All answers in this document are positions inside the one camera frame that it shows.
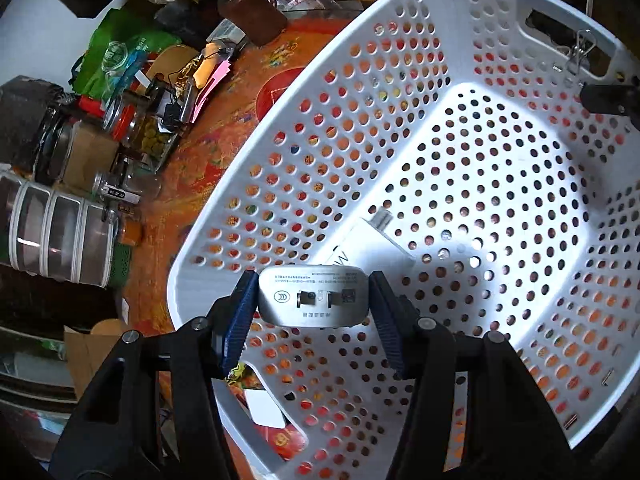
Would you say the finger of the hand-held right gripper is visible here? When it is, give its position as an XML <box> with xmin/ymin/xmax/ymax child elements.
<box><xmin>580</xmin><ymin>82</ymin><xmax>640</xmax><ymax>131</ymax></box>

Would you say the empty glass jar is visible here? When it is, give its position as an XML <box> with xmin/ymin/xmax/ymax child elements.
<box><xmin>120</xmin><ymin>160</ymin><xmax>163</xmax><ymax>201</ymax></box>

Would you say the orange-filled small jar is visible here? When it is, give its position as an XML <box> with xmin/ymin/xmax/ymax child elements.
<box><xmin>117</xmin><ymin>220</ymin><xmax>143</xmax><ymax>247</ymax></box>

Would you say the large cardboard box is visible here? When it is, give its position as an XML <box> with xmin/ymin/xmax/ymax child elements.
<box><xmin>62</xmin><ymin>322</ymin><xmax>136</xmax><ymax>401</ymax></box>

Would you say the pink paper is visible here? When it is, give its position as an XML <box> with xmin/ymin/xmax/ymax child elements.
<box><xmin>192</xmin><ymin>60</ymin><xmax>233</xmax><ymax>123</ymax></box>

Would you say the small cardboard box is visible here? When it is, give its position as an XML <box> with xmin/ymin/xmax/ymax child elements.
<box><xmin>62</xmin><ymin>120</ymin><xmax>121</xmax><ymax>196</ymax></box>

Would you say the pickle jar with red lid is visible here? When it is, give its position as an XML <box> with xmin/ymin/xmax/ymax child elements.
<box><xmin>112</xmin><ymin>100</ymin><xmax>181</xmax><ymax>171</ymax></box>

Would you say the glass jar with label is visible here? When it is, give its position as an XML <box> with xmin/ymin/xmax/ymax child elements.
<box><xmin>92</xmin><ymin>172</ymin><xmax>143</xmax><ymax>206</ymax></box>

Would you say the green plastic basket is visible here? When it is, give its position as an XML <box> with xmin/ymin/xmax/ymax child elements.
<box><xmin>107</xmin><ymin>245</ymin><xmax>133</xmax><ymax>288</ymax></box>

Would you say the grey-white charger with folding prongs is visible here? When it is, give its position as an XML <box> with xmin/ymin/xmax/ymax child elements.
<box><xmin>255</xmin><ymin>264</ymin><xmax>373</xmax><ymax>330</ymax></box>

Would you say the green plastic bag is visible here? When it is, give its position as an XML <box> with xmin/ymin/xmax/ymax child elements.
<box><xmin>74</xmin><ymin>9</ymin><xmax>183</xmax><ymax>98</ymax></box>

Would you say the silver binder clip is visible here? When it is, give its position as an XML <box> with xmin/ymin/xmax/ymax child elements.
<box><xmin>552</xmin><ymin>30</ymin><xmax>598</xmax><ymax>76</ymax></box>

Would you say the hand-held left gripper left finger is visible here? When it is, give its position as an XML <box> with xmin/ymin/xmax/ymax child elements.
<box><xmin>47</xmin><ymin>269</ymin><xmax>261</xmax><ymax>480</ymax></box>

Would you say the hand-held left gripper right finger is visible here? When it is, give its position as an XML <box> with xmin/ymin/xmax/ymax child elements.
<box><xmin>367</xmin><ymin>270</ymin><xmax>586</xmax><ymax>480</ymax></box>

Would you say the brown leather wallet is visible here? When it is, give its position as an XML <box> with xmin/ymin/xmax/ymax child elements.
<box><xmin>218</xmin><ymin>0</ymin><xmax>289</xmax><ymax>47</ymax></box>

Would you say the white adapter box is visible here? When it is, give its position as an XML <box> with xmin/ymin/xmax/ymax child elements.
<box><xmin>320</xmin><ymin>207</ymin><xmax>418</xmax><ymax>273</ymax></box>

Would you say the clear stacked food container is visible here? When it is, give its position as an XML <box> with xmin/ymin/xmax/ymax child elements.
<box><xmin>0</xmin><ymin>170</ymin><xmax>121</xmax><ymax>288</ymax></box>

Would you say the wooden stool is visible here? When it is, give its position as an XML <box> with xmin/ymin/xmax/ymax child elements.
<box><xmin>90</xmin><ymin>319</ymin><xmax>132</xmax><ymax>341</ymax></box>

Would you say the white perforated plastic basket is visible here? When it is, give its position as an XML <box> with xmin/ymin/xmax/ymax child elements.
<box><xmin>166</xmin><ymin>0</ymin><xmax>640</xmax><ymax>478</ymax></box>

